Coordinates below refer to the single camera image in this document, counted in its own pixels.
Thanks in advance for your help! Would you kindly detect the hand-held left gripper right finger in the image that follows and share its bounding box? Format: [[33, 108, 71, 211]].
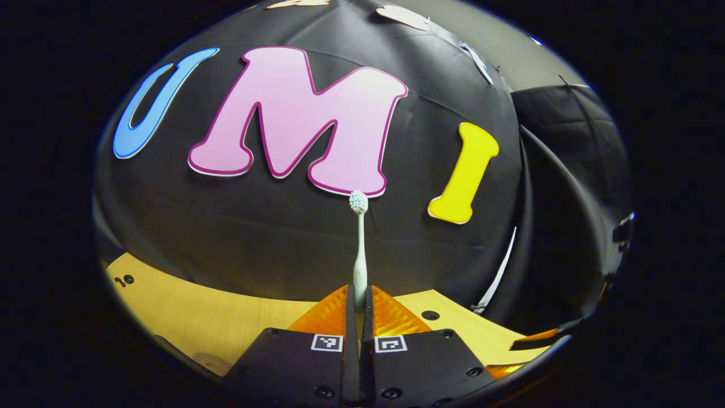
[[361, 284, 499, 406]]

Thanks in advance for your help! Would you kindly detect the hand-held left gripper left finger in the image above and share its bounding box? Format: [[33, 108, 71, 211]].
[[227, 284, 361, 406]]

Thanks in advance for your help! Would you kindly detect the round wooden coaster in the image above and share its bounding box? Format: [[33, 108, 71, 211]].
[[193, 351, 236, 376]]

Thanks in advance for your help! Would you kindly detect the light green toothbrush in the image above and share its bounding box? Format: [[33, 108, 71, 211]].
[[349, 190, 369, 309]]

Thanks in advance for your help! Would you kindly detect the wooden desktop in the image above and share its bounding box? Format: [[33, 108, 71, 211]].
[[105, 252, 553, 379]]

